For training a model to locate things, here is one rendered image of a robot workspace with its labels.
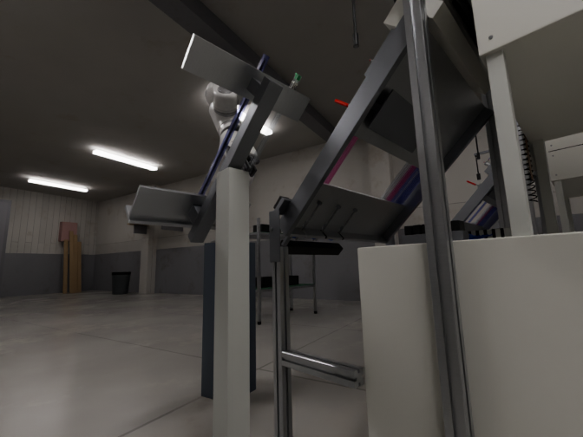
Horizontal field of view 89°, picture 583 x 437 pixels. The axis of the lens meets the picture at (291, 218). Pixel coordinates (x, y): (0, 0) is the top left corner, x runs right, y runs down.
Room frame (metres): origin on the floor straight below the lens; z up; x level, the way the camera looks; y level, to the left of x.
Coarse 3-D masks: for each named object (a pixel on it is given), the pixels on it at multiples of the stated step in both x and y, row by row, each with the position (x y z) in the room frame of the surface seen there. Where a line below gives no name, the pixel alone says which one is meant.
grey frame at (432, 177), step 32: (416, 0) 0.60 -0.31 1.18; (448, 0) 0.73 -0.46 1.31; (416, 32) 0.61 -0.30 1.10; (416, 64) 0.62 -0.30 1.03; (416, 96) 0.62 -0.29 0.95; (416, 128) 0.62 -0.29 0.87; (448, 224) 0.61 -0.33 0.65; (448, 256) 0.60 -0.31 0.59; (288, 288) 0.98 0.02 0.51; (448, 288) 0.60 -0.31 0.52; (288, 320) 0.97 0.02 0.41; (448, 320) 0.61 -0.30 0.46; (448, 352) 0.62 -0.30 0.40; (288, 384) 0.97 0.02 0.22; (448, 384) 0.61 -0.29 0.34; (288, 416) 0.97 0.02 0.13; (448, 416) 0.62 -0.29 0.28
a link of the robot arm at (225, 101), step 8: (216, 88) 0.85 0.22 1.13; (224, 88) 0.85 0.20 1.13; (216, 96) 0.85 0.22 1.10; (224, 96) 0.84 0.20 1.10; (232, 96) 0.85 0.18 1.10; (216, 104) 0.87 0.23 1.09; (224, 104) 0.86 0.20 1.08; (232, 104) 0.87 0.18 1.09; (224, 112) 0.88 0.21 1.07; (232, 112) 0.89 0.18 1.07
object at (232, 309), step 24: (216, 192) 0.72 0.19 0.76; (240, 192) 0.70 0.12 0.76; (216, 216) 0.72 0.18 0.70; (240, 216) 0.70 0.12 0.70; (216, 240) 0.72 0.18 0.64; (240, 240) 0.70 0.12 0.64; (216, 264) 0.72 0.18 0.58; (240, 264) 0.70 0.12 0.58; (216, 288) 0.71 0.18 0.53; (240, 288) 0.70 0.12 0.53; (216, 312) 0.71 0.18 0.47; (240, 312) 0.70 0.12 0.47; (216, 336) 0.71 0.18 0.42; (240, 336) 0.70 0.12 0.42; (216, 360) 0.71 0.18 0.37; (240, 360) 0.70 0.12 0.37; (216, 384) 0.71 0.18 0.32; (240, 384) 0.70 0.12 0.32; (216, 408) 0.71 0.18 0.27; (240, 408) 0.70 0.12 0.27; (216, 432) 0.71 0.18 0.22; (240, 432) 0.70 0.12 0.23
